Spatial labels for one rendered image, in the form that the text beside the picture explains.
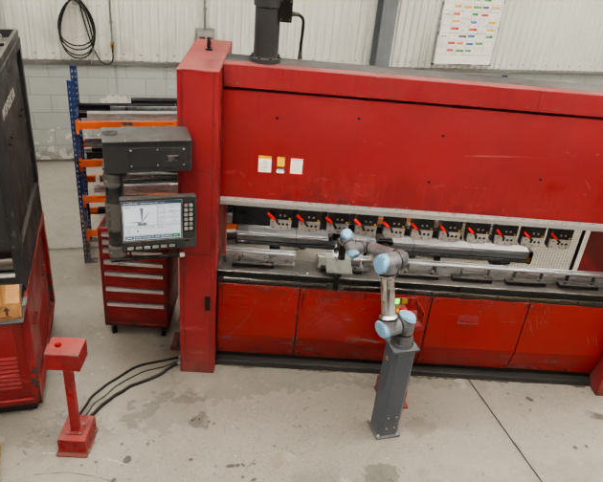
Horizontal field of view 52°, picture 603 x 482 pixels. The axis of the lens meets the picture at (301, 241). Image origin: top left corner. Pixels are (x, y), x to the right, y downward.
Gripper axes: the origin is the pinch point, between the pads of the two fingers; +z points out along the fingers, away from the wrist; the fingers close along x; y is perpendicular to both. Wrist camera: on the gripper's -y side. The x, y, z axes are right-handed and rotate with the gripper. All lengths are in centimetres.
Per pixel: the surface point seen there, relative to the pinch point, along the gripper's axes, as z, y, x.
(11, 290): -54, -55, 197
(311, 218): -14.3, 19.5, 22.3
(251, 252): 11, 0, 63
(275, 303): 30, -31, 43
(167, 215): -60, -5, 112
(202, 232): -23, 0, 95
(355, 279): 10.3, -15.2, -12.9
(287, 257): 12.8, -1.1, 36.5
